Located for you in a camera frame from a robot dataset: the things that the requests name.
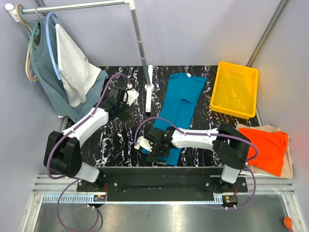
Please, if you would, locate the blue t-shirt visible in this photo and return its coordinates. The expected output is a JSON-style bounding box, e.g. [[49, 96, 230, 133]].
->
[[141, 73, 207, 166]]

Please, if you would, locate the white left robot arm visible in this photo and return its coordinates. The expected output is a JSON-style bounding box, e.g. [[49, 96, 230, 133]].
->
[[43, 87, 139, 191]]

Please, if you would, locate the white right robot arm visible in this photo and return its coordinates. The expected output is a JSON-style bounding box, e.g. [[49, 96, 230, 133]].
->
[[137, 124, 251, 192]]

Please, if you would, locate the white hanging shirt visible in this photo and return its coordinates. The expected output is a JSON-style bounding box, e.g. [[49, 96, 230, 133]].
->
[[55, 24, 101, 108]]

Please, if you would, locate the light blue hanger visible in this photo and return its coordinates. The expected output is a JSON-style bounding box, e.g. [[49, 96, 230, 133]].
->
[[45, 12, 61, 80]]

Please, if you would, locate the yellow plastic bin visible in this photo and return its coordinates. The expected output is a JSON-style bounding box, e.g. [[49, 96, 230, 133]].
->
[[210, 61, 259, 119]]

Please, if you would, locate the grey-green hanging shirt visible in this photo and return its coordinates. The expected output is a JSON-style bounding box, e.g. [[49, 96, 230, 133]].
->
[[29, 18, 108, 122]]

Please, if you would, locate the green hanger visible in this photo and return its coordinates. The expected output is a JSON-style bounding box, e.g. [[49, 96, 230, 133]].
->
[[29, 20, 40, 50]]

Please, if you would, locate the orange folded t-shirt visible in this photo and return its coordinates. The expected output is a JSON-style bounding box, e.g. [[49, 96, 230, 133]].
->
[[239, 128, 289, 177]]

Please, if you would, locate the beige folded t-shirt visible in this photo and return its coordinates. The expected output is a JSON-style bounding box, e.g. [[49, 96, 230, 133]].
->
[[235, 124, 294, 180]]

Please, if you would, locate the metal clothes rack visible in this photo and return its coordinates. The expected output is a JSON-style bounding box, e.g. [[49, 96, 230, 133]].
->
[[5, 0, 154, 115]]

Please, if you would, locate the wooden hanger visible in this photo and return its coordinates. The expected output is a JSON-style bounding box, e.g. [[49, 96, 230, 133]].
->
[[15, 4, 38, 82]]

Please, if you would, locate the orange rubber bulb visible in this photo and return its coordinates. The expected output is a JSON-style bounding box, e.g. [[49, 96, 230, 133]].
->
[[283, 217, 294, 232]]

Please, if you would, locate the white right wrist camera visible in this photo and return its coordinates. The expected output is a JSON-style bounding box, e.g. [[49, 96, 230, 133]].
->
[[134, 136, 153, 152]]

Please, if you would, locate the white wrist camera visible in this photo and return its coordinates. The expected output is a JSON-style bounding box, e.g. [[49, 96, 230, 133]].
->
[[126, 84, 139, 106], [134, 136, 153, 152]]

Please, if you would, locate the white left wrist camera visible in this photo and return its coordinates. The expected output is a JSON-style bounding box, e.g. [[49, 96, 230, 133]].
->
[[126, 84, 139, 106]]

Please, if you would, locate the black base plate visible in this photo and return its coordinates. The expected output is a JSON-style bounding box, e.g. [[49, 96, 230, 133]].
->
[[77, 167, 248, 203]]

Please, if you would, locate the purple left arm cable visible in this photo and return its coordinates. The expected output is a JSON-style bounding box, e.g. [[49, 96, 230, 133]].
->
[[44, 73, 133, 232]]

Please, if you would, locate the aluminium corner rail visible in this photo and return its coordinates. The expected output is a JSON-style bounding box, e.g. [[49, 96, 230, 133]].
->
[[246, 0, 290, 67]]

